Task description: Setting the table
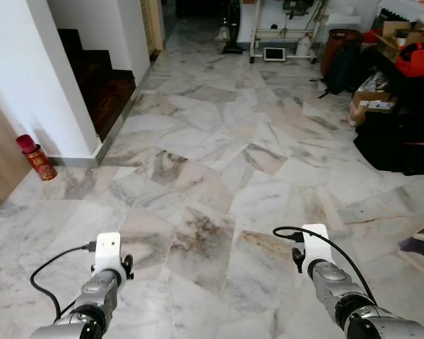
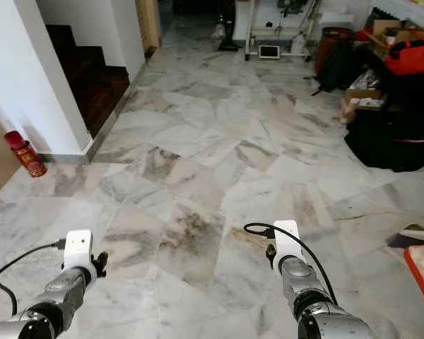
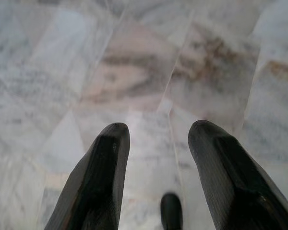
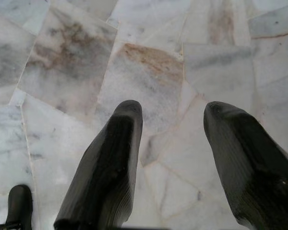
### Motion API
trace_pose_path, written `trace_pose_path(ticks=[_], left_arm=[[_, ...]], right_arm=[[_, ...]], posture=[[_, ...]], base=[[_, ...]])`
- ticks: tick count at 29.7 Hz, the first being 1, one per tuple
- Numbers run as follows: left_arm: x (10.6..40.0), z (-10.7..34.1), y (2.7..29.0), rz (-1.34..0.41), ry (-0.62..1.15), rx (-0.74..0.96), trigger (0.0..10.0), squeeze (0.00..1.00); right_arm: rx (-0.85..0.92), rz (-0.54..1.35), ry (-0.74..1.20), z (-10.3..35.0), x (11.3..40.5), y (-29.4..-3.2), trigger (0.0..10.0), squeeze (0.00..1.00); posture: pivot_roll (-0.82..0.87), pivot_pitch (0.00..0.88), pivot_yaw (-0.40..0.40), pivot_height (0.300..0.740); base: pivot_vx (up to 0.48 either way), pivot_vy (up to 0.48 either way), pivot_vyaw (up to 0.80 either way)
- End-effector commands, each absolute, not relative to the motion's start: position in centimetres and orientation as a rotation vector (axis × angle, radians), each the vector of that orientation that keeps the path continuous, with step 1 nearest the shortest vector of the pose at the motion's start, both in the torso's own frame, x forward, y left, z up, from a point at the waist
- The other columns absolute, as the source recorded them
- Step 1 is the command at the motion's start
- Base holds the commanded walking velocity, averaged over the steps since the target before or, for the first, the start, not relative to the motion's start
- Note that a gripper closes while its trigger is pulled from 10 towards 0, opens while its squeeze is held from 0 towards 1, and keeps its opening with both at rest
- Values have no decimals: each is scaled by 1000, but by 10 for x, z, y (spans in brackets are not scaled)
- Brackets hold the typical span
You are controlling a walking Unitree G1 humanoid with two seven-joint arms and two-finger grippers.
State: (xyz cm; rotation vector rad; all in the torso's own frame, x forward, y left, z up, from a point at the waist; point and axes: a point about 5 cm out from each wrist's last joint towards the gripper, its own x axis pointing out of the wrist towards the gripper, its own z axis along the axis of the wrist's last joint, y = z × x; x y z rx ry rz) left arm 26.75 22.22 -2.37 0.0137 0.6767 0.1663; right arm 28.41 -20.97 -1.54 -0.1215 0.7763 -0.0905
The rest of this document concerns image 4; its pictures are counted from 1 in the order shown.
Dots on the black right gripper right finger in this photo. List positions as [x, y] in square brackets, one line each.
[249, 163]

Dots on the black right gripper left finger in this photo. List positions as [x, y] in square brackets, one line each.
[110, 155]

